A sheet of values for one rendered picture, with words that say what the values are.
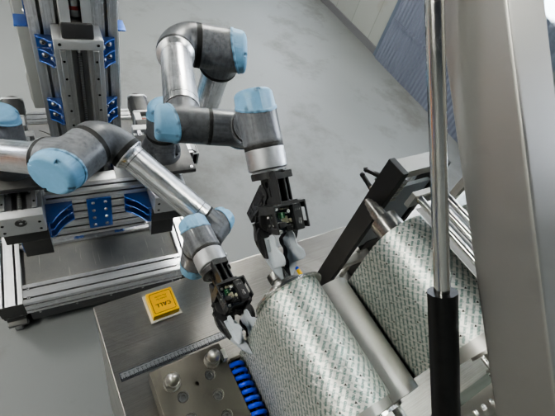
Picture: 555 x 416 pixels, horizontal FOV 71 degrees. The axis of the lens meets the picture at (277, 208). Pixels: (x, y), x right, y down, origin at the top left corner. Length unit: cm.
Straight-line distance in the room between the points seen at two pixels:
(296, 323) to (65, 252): 153
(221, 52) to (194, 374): 80
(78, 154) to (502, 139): 95
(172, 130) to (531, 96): 67
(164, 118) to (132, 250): 134
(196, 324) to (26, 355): 113
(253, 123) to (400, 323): 48
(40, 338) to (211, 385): 131
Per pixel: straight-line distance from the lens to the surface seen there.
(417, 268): 78
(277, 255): 74
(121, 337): 110
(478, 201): 20
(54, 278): 202
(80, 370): 204
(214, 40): 113
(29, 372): 208
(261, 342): 83
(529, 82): 19
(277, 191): 70
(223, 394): 93
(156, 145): 154
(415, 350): 86
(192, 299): 115
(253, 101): 72
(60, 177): 104
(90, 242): 210
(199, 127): 79
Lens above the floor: 191
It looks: 46 degrees down
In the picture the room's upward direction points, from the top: 22 degrees clockwise
